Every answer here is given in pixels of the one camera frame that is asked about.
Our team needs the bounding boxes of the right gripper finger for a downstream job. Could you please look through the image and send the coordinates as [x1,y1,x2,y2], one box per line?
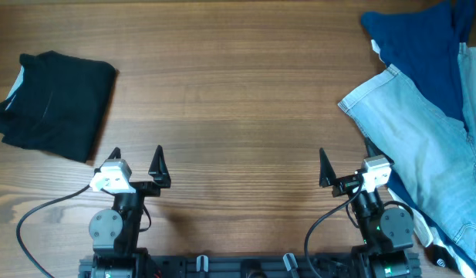
[319,148,336,188]
[364,137,393,164]

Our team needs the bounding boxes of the light blue denim shorts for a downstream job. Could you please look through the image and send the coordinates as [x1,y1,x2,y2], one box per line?
[339,43,476,265]

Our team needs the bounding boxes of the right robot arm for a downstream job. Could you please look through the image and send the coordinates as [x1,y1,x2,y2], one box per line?
[319,140,421,277]

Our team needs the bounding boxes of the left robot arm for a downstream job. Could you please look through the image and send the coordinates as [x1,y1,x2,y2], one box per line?
[79,146,171,278]

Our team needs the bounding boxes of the black folded garment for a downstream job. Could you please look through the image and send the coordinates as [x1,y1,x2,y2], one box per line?
[0,51,116,163]

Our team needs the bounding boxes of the white garment with black tag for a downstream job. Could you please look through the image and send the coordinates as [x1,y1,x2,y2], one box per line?
[388,188,476,278]

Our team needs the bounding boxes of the dark blue shirt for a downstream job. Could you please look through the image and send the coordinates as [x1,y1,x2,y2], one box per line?
[361,1,476,121]

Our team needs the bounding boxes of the right black cable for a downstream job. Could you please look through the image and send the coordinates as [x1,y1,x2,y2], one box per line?
[303,175,365,278]

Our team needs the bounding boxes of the black cable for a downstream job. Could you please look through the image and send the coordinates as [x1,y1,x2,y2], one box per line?
[15,183,93,278]
[303,175,365,278]

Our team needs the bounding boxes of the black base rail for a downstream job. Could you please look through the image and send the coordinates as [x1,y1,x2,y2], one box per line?
[78,253,422,278]

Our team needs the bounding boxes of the left black cable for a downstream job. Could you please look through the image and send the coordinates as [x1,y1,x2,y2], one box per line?
[15,183,93,278]

